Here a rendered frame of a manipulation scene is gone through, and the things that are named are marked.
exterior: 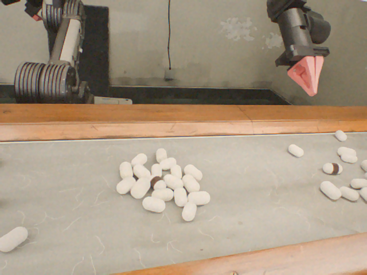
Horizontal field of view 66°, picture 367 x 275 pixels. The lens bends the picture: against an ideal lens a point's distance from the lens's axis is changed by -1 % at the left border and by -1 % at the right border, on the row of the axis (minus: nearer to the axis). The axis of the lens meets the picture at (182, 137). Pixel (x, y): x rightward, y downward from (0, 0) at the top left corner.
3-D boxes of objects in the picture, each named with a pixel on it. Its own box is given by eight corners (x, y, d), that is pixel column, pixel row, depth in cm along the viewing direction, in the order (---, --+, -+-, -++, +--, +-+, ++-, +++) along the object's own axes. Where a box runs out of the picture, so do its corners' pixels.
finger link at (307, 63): (343, 87, 58) (330, 48, 61) (315, 87, 56) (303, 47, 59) (320, 101, 64) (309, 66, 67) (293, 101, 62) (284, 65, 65)
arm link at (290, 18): (271, 19, 67) (288, 2, 62) (292, 24, 70) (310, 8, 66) (277, 43, 65) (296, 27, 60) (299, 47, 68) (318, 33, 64)
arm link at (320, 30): (264, 5, 71) (290, -21, 64) (297, 14, 76) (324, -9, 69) (274, 46, 68) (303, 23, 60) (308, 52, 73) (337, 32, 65)
